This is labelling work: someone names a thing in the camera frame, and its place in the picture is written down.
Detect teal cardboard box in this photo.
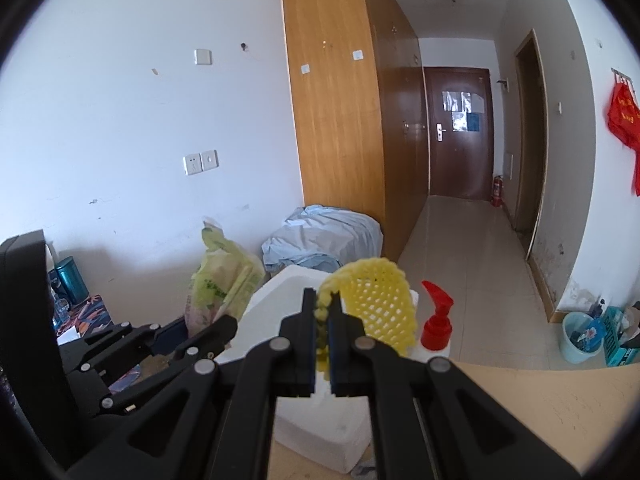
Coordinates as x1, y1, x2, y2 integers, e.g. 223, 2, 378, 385
600, 305, 640, 367

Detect large red plastic bag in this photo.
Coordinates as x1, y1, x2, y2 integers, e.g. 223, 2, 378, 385
607, 82, 640, 148

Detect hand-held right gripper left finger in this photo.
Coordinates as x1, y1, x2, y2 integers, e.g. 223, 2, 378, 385
65, 287, 321, 480

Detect yellow foam fruit net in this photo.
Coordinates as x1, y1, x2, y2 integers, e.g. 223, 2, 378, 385
314, 256, 418, 373

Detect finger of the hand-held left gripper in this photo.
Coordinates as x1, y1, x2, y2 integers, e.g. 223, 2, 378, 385
60, 317, 187, 376
80, 315, 238, 413

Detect white bottle with red pump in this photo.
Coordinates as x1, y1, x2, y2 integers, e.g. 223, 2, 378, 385
410, 280, 456, 366

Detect colourful patterned cloth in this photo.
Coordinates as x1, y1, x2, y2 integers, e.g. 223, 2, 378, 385
55, 295, 143, 393

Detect side door frame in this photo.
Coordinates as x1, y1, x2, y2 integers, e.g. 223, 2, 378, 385
514, 28, 548, 261

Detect green plastic bag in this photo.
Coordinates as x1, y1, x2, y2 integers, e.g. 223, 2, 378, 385
186, 216, 266, 338

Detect light blue bedsheet pile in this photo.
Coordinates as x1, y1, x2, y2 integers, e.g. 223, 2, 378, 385
262, 205, 383, 273

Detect light blue plastic bucket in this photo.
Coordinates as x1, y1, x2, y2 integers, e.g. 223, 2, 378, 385
562, 311, 608, 365

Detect white paper notices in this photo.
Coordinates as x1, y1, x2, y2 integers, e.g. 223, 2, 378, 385
442, 90, 485, 113

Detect white double wall socket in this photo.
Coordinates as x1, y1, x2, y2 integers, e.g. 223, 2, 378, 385
183, 150, 219, 177

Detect wooden wardrobe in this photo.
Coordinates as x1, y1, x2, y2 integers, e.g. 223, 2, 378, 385
280, 0, 431, 263

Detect teal bottle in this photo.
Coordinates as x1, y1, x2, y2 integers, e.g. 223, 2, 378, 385
55, 256, 91, 306

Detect white foam box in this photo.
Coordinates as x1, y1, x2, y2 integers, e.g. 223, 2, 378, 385
217, 265, 418, 473

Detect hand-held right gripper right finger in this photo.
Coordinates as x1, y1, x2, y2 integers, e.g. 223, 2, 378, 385
330, 290, 583, 480

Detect dark brown door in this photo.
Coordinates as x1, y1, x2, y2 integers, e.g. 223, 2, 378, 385
424, 66, 493, 201

